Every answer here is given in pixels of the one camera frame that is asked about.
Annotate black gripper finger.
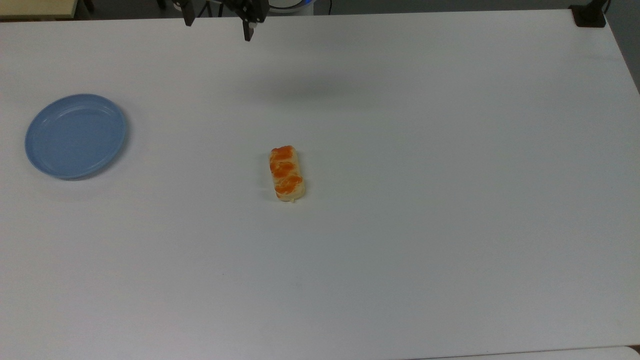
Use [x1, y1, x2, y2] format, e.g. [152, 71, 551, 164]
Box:
[232, 0, 270, 42]
[178, 0, 197, 27]

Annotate bread with orange glaze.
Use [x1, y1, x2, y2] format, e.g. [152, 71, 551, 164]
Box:
[269, 145, 307, 204]

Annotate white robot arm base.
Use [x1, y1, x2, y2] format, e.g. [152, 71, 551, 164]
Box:
[267, 0, 316, 12]

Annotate black tripod legs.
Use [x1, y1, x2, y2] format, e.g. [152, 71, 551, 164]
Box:
[198, 0, 226, 17]

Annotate light wooden table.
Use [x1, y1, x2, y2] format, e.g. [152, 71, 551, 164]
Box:
[0, 0, 79, 22]

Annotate blue round plate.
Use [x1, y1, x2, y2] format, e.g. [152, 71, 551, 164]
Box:
[24, 93, 129, 181]

